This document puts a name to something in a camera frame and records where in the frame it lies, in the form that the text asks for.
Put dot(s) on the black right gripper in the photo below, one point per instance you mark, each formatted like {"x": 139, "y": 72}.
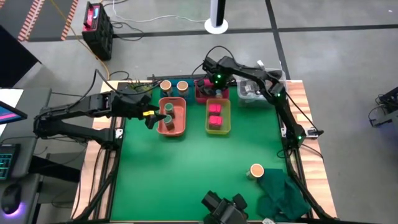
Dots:
{"x": 216, "y": 70}

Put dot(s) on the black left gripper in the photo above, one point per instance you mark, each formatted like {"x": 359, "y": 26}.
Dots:
{"x": 138, "y": 107}

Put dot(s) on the green herb bottle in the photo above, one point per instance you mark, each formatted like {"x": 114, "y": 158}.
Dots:
{"x": 169, "y": 108}
{"x": 168, "y": 119}

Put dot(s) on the pink blocks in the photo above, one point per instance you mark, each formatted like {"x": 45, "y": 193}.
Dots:
{"x": 215, "y": 122}

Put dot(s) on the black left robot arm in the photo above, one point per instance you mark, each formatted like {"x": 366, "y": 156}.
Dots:
{"x": 77, "y": 107}

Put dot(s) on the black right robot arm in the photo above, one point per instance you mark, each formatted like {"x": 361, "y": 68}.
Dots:
{"x": 286, "y": 115}

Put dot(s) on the pink plastic bin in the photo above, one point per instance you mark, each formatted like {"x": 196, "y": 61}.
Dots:
{"x": 200, "y": 100}

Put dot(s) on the blue plastic bin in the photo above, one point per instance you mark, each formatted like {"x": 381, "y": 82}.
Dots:
{"x": 190, "y": 93}

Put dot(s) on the orange plastic basket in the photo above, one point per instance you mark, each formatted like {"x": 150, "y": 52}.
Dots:
{"x": 179, "y": 124}

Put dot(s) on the yellow translucent plastic bin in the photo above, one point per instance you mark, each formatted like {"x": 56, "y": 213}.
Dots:
{"x": 225, "y": 124}

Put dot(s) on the clear plastic storage bin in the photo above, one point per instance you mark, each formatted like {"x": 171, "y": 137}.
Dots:
{"x": 248, "y": 99}

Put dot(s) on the green table mat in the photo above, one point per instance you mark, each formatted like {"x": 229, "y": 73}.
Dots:
{"x": 186, "y": 171}

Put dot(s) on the pole stand with white base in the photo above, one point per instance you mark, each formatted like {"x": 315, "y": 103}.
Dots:
{"x": 216, "y": 28}

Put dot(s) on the black and red equipment case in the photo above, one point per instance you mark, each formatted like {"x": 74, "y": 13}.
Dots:
{"x": 99, "y": 34}

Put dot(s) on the small black white adapter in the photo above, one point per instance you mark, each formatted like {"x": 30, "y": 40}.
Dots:
{"x": 314, "y": 132}

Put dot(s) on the dark grey desk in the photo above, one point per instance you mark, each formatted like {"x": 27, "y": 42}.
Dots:
{"x": 37, "y": 99}

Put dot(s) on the dark green cloth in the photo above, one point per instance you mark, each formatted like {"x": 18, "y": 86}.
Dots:
{"x": 283, "y": 193}

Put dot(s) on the computer monitor with blue screen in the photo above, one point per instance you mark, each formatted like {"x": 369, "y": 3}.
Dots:
{"x": 9, "y": 113}

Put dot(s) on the white paper sheet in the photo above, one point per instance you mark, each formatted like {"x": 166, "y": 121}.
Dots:
{"x": 11, "y": 96}

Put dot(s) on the black floor mat orange stripes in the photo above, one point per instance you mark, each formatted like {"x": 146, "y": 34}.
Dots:
{"x": 46, "y": 18}

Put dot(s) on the black partition panel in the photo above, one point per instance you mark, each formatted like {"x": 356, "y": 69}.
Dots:
{"x": 15, "y": 59}

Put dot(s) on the backlit black keyboard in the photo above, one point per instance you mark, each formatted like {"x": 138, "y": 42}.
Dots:
{"x": 7, "y": 161}

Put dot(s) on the black computer mouse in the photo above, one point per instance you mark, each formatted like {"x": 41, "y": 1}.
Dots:
{"x": 11, "y": 197}

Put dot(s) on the black equipment on floor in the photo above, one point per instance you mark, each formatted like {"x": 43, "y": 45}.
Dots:
{"x": 387, "y": 105}

